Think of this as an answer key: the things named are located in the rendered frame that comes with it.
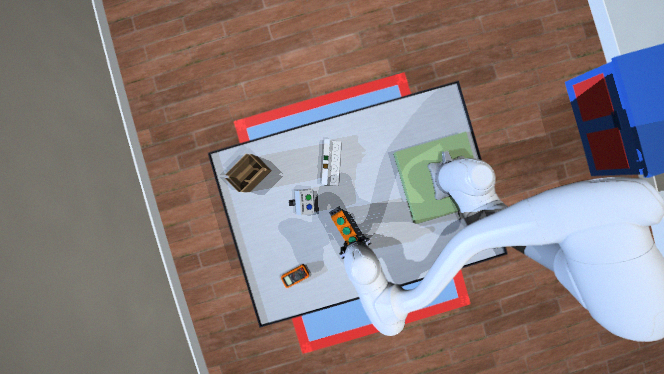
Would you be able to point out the brown cardboard box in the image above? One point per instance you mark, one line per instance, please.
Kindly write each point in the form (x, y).
(246, 174)

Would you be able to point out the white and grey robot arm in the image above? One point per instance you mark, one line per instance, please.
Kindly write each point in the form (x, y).
(611, 263)

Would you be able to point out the orange multimeter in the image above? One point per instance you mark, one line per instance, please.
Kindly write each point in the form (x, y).
(295, 275)

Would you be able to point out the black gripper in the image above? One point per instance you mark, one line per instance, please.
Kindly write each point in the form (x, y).
(360, 239)

